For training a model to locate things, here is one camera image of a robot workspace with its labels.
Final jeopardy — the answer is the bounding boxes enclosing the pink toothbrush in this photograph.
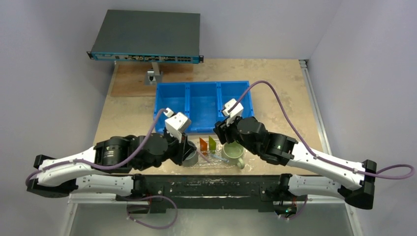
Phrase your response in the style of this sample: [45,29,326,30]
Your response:
[196,150,211,163]

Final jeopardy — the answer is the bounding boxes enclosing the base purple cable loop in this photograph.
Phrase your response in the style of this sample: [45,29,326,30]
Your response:
[126,195,179,230]

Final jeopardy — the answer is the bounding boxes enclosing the blue plastic divided bin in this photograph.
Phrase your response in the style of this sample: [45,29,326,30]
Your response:
[154,81,250,134]

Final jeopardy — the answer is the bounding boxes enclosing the clear textured oval tray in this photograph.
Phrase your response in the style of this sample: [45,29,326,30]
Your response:
[187,150,247,169]

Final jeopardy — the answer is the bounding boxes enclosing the metal switch stand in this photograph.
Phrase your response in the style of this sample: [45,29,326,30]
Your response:
[144,62,163,86]

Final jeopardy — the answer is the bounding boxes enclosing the wooden base board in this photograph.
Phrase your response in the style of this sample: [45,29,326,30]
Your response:
[109,62,200,97]

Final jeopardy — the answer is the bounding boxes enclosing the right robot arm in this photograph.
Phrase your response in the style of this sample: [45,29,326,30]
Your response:
[213,117,377,210]

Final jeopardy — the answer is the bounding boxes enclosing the light green mug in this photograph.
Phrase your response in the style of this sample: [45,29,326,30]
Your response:
[221,142,245,170]

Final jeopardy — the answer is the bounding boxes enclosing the black aluminium base frame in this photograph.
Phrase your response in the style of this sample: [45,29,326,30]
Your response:
[68,174,354,214]

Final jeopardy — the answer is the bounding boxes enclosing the grey network switch box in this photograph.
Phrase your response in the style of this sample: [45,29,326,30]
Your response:
[87,9,204,64]

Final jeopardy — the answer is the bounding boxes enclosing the clear plastic holder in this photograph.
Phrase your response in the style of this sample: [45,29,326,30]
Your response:
[197,139,225,165]

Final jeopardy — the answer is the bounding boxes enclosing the light blue toothbrush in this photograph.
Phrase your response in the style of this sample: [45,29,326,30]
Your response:
[210,153,229,163]

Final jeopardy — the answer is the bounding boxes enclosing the grey mug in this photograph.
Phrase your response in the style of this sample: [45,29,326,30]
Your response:
[182,151,199,167]

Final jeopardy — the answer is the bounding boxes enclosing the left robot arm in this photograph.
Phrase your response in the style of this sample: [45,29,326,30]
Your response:
[25,132,197,201]

